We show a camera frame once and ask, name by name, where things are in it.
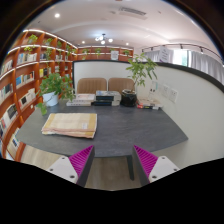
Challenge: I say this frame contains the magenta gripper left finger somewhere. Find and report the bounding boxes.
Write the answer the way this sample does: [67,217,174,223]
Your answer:
[47,145,95,187]

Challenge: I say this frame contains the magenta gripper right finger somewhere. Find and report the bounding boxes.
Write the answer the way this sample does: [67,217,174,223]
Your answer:
[133,146,179,186]

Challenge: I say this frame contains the folded beige yellow towel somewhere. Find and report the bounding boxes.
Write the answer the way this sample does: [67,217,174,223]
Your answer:
[41,113,97,138]

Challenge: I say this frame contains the stack of white books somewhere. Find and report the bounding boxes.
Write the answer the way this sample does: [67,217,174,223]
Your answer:
[66,94,95,106]

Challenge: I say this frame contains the stack of dark books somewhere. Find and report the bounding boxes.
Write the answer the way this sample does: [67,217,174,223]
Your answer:
[94,90,121,106]

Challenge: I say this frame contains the potted green plant white pot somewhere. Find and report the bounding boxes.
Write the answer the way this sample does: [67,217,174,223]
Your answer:
[37,73,75,115]

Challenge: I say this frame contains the right tan chair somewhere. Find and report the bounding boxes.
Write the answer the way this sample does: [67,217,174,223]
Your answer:
[108,78,134,93]

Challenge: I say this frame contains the tall plant in black pot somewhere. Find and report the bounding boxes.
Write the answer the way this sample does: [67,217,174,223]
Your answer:
[121,53,157,107]

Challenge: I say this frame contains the orange wooden bookshelf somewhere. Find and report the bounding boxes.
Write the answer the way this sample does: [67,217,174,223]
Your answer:
[0,29,134,161]

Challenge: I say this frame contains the white sign on partition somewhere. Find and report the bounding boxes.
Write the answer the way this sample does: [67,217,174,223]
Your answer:
[159,46,169,63]

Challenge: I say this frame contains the white grey curtain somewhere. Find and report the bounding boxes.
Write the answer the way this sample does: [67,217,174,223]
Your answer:
[144,50,224,85]

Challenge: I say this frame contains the ceiling lamp cluster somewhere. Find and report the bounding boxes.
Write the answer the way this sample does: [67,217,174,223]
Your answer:
[95,34,113,45]

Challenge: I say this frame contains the books near wall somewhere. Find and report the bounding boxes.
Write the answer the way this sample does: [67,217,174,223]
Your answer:
[137,98,163,110]

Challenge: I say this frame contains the white wall socket panel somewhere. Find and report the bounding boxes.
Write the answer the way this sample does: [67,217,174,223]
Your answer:
[169,89,178,103]

